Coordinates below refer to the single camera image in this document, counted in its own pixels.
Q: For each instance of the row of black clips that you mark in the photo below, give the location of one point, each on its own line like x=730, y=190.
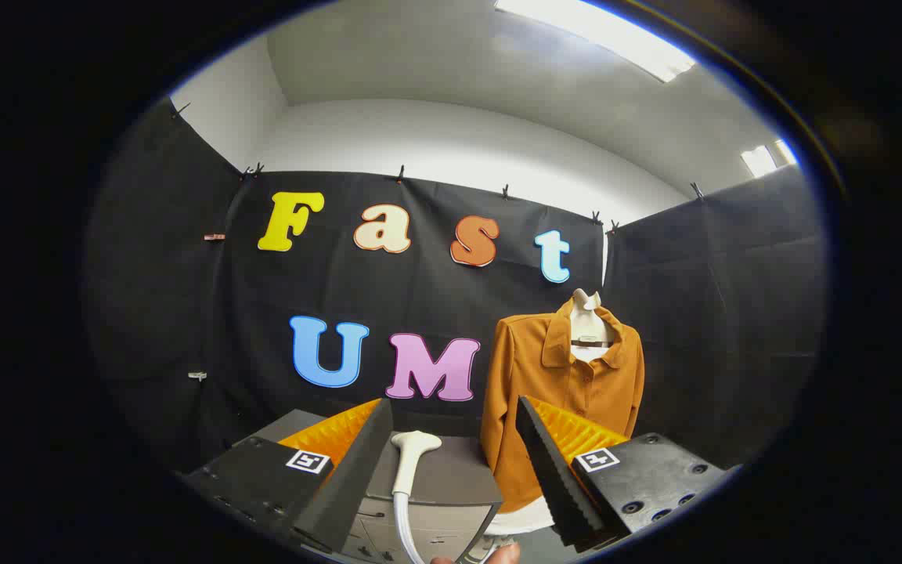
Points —
x=401, y=174

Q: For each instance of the black backdrop cloth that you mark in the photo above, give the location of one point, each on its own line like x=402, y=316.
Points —
x=153, y=298
x=717, y=313
x=388, y=290

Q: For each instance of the white garment hanger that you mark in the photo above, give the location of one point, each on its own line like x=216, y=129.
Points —
x=588, y=317

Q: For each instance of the orange button shirt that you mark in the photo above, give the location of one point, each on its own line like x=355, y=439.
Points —
x=545, y=392

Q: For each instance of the grey cabinet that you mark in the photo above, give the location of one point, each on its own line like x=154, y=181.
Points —
x=443, y=478

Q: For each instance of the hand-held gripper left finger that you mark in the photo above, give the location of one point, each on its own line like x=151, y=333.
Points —
x=357, y=470

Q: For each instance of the white garment steamer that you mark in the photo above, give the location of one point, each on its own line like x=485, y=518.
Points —
x=413, y=442

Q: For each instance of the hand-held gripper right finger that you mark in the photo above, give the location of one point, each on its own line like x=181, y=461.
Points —
x=549, y=470

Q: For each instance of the small ceiling light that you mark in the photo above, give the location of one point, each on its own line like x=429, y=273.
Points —
x=760, y=160

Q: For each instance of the long ceiling light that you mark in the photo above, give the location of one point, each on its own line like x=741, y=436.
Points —
x=607, y=35

